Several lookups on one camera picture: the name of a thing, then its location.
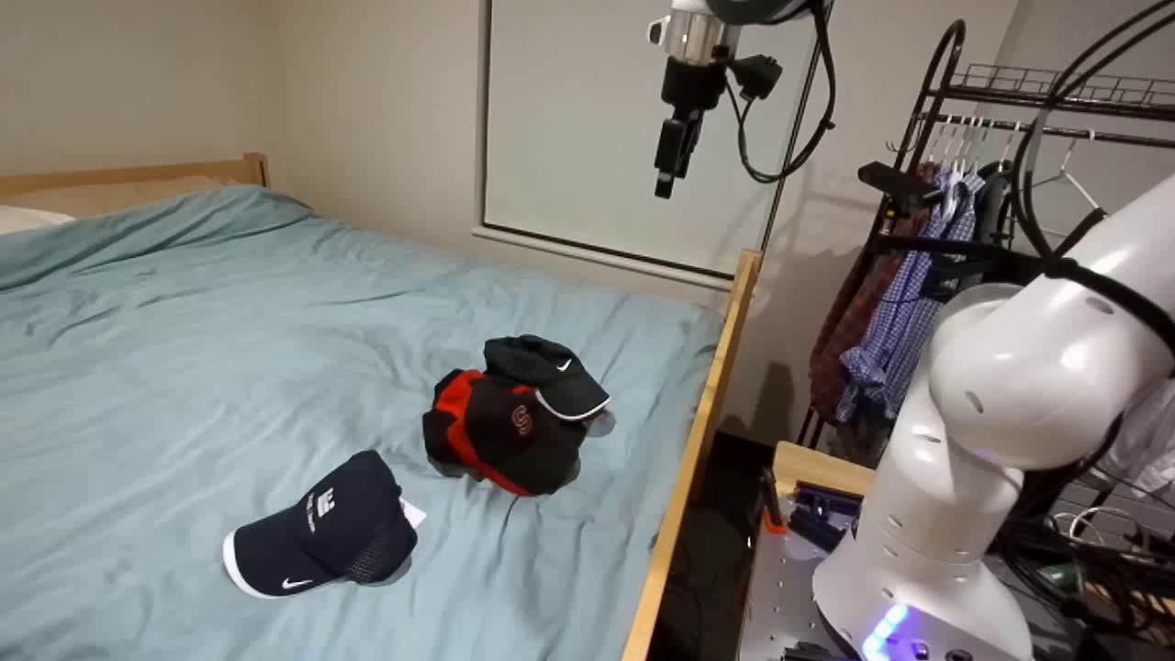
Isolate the white pillow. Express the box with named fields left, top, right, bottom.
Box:
left=0, top=203, right=81, bottom=240

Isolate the black cap white brim trim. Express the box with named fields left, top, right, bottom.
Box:
left=482, top=331, right=618, bottom=428

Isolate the red plaid hanging shirt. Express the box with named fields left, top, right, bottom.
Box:
left=804, top=200, right=915, bottom=400

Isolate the white closet door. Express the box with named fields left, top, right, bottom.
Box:
left=478, top=0, right=825, bottom=278

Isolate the black metal clothes rack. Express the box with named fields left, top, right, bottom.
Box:
left=794, top=10, right=1175, bottom=457

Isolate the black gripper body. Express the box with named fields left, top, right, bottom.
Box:
left=657, top=56, right=729, bottom=130

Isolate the bed with teal sheet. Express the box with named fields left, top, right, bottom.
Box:
left=0, top=152, right=762, bottom=661

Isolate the white clothes hanger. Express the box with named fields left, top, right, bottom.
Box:
left=1033, top=125, right=1104, bottom=215

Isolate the small wooden box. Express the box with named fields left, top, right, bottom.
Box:
left=766, top=436, right=882, bottom=508

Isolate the red cap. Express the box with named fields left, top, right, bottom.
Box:
left=424, top=367, right=536, bottom=501

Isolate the blue hanging shirt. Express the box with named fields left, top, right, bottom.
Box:
left=838, top=164, right=987, bottom=427

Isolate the navy blue Nike cap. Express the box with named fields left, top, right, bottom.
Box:
left=221, top=448, right=431, bottom=603

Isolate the black cap orange logo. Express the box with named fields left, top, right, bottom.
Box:
left=417, top=364, right=595, bottom=501

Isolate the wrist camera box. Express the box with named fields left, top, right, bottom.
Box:
left=727, top=51, right=789, bottom=103

